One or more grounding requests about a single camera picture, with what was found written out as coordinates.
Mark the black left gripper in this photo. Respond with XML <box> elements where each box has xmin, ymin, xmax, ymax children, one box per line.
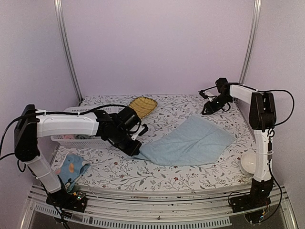
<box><xmin>112</xmin><ymin>128</ymin><xmax>142</xmax><ymax>157</ymax></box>

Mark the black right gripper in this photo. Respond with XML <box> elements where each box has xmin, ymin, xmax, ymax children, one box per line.
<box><xmin>202</xmin><ymin>94</ymin><xmax>232</xmax><ymax>115</ymax></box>

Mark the light blue towel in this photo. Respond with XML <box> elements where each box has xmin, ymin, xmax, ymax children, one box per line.
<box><xmin>135</xmin><ymin>115</ymin><xmax>234</xmax><ymax>166</ymax></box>

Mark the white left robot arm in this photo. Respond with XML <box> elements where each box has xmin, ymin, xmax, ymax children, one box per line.
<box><xmin>14</xmin><ymin>104</ymin><xmax>147</xmax><ymax>207</ymax></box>

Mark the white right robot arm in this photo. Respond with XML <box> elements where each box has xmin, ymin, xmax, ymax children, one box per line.
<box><xmin>199</xmin><ymin>78</ymin><xmax>276</xmax><ymax>182</ymax></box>

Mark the floral patterned table mat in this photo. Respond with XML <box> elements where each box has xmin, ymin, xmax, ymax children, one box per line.
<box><xmin>51</xmin><ymin>94</ymin><xmax>256</xmax><ymax>192</ymax></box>

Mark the white plastic mesh basket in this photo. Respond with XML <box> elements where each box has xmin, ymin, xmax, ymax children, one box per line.
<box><xmin>51</xmin><ymin>105</ymin><xmax>121</xmax><ymax>148</ymax></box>

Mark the woven bamboo tray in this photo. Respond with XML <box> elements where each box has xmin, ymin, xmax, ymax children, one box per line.
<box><xmin>129</xmin><ymin>96</ymin><xmax>158</xmax><ymax>119</ymax></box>

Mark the green rolled towel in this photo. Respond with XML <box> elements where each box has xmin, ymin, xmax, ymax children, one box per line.
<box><xmin>75</xmin><ymin>135</ymin><xmax>88</xmax><ymax>140</ymax></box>

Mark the blue cartoon print towel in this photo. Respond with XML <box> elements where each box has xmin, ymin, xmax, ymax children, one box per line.
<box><xmin>53</xmin><ymin>153</ymin><xmax>90</xmax><ymax>193</ymax></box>

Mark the pink rolled towel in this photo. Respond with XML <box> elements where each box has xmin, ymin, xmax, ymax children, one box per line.
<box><xmin>62</xmin><ymin>135</ymin><xmax>75</xmax><ymax>140</ymax></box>

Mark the white bowl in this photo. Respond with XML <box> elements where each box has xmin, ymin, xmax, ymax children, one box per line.
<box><xmin>240</xmin><ymin>153</ymin><xmax>256</xmax><ymax>176</ymax></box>

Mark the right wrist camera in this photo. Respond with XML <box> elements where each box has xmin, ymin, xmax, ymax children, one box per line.
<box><xmin>199</xmin><ymin>90</ymin><xmax>216</xmax><ymax>101</ymax></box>

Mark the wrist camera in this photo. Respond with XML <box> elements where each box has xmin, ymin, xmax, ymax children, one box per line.
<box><xmin>199</xmin><ymin>90</ymin><xmax>216</xmax><ymax>101</ymax></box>
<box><xmin>131</xmin><ymin>124</ymin><xmax>148</xmax><ymax>140</ymax></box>

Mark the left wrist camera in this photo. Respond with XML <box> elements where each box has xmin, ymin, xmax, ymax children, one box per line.
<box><xmin>131</xmin><ymin>124</ymin><xmax>148</xmax><ymax>140</ymax></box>

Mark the aluminium front rail frame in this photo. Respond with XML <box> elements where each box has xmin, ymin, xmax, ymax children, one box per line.
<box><xmin>20</xmin><ymin>183</ymin><xmax>298</xmax><ymax>229</ymax></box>

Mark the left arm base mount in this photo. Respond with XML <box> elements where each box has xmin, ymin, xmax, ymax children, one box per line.
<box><xmin>46</xmin><ymin>189</ymin><xmax>88</xmax><ymax>213</ymax></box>

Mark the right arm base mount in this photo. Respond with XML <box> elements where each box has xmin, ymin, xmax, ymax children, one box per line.
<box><xmin>229</xmin><ymin>178</ymin><xmax>274</xmax><ymax>213</ymax></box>

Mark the right aluminium frame post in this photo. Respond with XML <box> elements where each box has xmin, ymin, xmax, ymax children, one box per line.
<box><xmin>239</xmin><ymin>0</ymin><xmax>262</xmax><ymax>83</ymax></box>

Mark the aluminium frame post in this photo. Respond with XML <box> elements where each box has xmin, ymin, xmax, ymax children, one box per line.
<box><xmin>239</xmin><ymin>0</ymin><xmax>262</xmax><ymax>83</ymax></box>
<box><xmin>54</xmin><ymin>0</ymin><xmax>83</xmax><ymax>103</ymax></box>

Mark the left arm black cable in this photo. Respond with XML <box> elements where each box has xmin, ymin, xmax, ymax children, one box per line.
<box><xmin>0</xmin><ymin>104</ymin><xmax>120</xmax><ymax>162</ymax></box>

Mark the left aluminium frame post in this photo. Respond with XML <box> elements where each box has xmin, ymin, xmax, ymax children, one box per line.
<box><xmin>54</xmin><ymin>0</ymin><xmax>83</xmax><ymax>103</ymax></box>

